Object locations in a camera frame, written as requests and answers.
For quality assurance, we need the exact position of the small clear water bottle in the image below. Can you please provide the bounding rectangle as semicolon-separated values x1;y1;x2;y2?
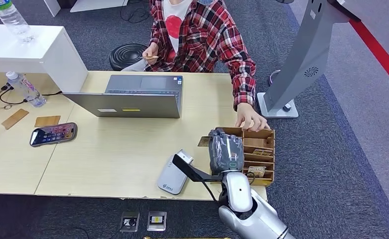
5;71;47;108

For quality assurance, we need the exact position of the closed floor socket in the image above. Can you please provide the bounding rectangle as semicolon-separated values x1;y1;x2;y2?
147;211;167;232

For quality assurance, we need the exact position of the white furniture panel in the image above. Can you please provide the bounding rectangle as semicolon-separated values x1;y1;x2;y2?
70;0;130;13

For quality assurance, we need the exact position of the black round stool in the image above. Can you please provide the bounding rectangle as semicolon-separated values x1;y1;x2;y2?
109;43;149;71

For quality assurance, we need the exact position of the grey kiosk stand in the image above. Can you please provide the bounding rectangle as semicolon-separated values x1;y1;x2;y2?
257;0;362;120

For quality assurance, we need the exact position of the large clear water bottle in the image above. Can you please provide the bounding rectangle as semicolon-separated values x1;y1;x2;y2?
0;0;36;43

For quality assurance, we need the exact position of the wide wooden card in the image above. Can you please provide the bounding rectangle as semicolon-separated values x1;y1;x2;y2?
34;115;62;128

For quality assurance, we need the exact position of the person's right hand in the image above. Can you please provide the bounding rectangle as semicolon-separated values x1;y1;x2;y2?
142;42;159;65

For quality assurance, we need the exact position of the long wooden card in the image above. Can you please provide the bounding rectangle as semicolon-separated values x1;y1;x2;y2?
1;108;30;130

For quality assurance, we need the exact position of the smartphone with dark case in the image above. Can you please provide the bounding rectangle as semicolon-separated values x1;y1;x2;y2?
29;122;78;147

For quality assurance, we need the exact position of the open floor socket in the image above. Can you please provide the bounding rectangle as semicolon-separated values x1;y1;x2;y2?
120;211;141;233

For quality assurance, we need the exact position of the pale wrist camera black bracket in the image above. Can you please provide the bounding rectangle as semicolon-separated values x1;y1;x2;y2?
172;149;223;183

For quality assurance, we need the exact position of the wooden compartment card box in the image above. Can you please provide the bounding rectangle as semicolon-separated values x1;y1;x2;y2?
214;126;276;188

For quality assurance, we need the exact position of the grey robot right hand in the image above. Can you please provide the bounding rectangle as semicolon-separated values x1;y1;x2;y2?
208;128;245;175

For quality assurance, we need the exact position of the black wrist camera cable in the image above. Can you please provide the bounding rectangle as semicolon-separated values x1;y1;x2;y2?
201;179;222;204

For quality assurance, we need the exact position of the person's left hand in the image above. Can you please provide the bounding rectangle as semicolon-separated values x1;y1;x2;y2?
235;103;271;132

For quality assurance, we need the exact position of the grey card reader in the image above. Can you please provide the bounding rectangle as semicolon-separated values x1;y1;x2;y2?
157;155;190;196

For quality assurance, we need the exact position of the grey laptop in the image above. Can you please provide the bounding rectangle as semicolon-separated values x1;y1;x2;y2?
62;74;184;119

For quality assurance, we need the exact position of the cable loop behind kiosk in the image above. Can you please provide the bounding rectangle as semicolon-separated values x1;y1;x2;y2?
268;69;282;87

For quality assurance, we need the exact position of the person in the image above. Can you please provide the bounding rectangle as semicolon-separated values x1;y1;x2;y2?
120;0;271;132

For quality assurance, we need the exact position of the white shelf block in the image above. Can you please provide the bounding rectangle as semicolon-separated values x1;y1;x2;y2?
0;23;89;94

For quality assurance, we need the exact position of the black desk cable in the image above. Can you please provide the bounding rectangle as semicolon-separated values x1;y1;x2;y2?
0;83;63;105

